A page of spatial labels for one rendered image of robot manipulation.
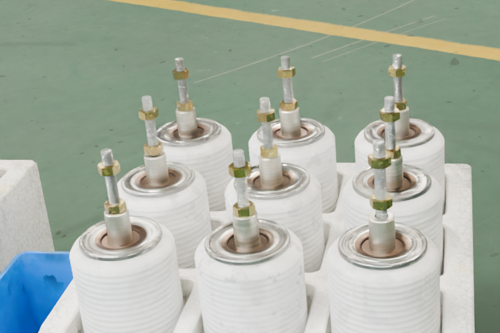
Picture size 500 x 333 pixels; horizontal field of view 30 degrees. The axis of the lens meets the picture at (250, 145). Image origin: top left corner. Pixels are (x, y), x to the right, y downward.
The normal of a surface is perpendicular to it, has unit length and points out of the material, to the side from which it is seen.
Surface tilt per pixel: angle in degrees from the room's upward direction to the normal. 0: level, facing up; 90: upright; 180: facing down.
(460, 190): 0
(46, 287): 88
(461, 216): 0
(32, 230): 90
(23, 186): 90
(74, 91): 0
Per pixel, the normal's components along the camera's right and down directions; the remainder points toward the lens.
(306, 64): -0.09, -0.91
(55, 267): -0.19, 0.39
